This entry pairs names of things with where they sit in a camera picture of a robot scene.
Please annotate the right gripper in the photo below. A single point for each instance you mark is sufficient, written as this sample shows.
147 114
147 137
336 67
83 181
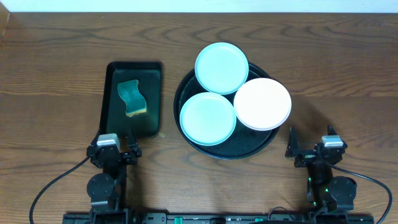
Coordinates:
310 156

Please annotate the green yellow sponge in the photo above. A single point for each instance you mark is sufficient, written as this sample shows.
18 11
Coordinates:
135 102

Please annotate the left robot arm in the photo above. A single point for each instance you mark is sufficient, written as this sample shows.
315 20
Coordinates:
107 189

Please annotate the white pink plate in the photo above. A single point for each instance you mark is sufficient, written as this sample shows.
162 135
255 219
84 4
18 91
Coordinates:
262 104

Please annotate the mint plate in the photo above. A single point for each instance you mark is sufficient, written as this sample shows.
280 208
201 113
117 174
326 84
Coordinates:
207 119
221 68

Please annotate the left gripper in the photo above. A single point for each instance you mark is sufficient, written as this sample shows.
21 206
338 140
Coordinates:
125 154

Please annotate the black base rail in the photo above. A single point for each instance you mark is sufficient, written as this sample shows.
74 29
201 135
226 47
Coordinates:
162 218

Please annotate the mint plate top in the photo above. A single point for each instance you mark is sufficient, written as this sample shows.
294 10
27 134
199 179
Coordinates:
221 68

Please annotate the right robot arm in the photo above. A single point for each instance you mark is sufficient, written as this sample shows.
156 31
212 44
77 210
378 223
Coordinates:
324 190

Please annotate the black rectangular tray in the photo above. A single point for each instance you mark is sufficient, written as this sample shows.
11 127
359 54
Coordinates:
113 117

